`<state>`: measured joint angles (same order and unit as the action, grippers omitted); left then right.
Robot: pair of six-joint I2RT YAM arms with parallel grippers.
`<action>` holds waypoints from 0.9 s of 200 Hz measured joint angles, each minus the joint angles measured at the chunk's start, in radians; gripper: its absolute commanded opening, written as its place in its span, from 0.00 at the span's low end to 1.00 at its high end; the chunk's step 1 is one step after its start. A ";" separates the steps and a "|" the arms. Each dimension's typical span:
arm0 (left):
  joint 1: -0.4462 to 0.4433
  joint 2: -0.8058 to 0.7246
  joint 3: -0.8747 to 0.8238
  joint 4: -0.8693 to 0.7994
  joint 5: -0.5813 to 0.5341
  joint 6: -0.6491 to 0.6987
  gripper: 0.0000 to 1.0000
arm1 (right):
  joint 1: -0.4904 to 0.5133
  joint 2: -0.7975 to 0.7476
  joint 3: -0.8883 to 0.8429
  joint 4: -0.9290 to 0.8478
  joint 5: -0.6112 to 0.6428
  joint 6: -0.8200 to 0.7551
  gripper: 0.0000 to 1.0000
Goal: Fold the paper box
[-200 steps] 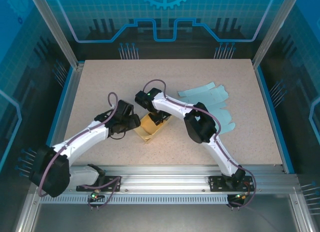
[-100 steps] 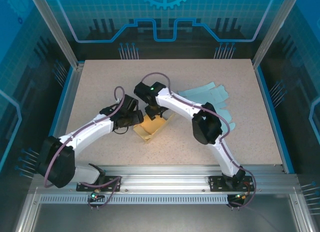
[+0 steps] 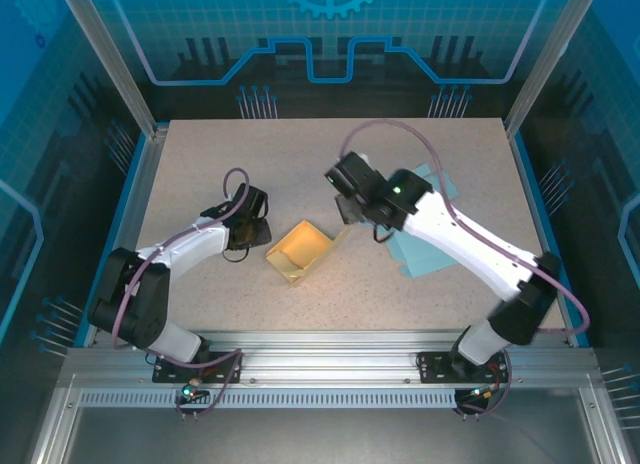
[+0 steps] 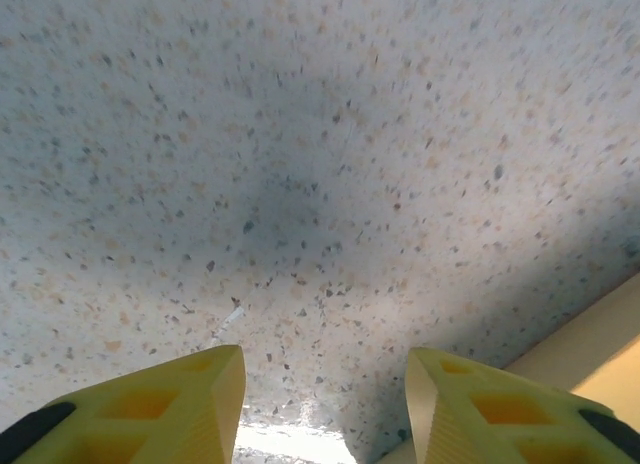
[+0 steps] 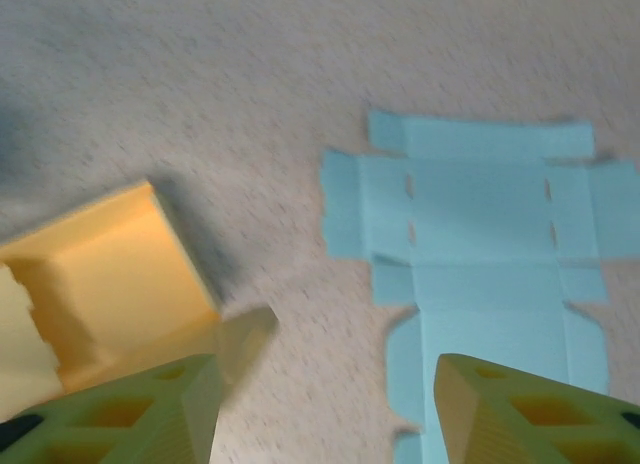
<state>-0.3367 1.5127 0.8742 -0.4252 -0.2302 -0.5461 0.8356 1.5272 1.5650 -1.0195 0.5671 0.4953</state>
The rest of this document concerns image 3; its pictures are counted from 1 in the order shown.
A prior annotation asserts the yellow paper box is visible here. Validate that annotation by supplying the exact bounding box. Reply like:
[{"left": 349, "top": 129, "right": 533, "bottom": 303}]
[{"left": 264, "top": 218, "right": 352, "bottom": 288}]

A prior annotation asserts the light blue paper box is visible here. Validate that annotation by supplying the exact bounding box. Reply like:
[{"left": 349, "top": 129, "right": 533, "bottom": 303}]
[{"left": 387, "top": 162, "right": 464, "bottom": 281}]

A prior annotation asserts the blue table edge strip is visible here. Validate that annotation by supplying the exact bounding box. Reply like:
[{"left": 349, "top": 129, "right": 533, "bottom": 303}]
[
  {"left": 508, "top": 131, "right": 590, "bottom": 349},
  {"left": 73, "top": 131, "right": 151, "bottom": 348}
]

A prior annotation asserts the aluminium front beam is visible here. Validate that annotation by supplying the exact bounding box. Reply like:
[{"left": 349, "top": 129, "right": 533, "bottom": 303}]
[{"left": 58, "top": 328, "right": 601, "bottom": 385}]

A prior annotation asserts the small LED circuit board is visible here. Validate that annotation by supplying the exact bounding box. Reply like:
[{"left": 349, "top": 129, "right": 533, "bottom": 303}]
[
  {"left": 179, "top": 378, "right": 209, "bottom": 400},
  {"left": 462, "top": 383, "right": 501, "bottom": 401}
]

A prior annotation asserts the grey metal bottom panel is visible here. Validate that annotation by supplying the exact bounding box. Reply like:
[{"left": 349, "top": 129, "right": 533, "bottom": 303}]
[{"left": 64, "top": 406, "right": 601, "bottom": 464}]

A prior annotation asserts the aluminium table side rail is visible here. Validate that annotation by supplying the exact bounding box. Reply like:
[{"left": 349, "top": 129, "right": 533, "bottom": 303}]
[{"left": 82, "top": 126, "right": 169, "bottom": 348}]

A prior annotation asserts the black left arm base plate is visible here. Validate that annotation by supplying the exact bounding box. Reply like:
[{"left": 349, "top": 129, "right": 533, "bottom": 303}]
[{"left": 151, "top": 350, "right": 245, "bottom": 385}]

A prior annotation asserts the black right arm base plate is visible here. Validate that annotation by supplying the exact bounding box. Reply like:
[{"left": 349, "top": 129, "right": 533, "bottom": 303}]
[{"left": 416, "top": 350, "right": 512, "bottom": 385}]

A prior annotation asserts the slotted aluminium cable duct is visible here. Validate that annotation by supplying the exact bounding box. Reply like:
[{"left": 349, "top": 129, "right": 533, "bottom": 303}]
[{"left": 78, "top": 388, "right": 460, "bottom": 411}]

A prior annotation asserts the aluminium frame post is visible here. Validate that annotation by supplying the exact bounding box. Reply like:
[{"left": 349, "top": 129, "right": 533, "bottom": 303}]
[
  {"left": 53, "top": 0, "right": 171, "bottom": 139},
  {"left": 503, "top": 0, "right": 587, "bottom": 135}
]

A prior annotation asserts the aluminium lower side rail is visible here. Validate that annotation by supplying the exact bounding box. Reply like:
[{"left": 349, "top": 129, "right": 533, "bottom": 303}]
[
  {"left": 579, "top": 373, "right": 640, "bottom": 464},
  {"left": 29, "top": 373, "right": 84, "bottom": 464}
]

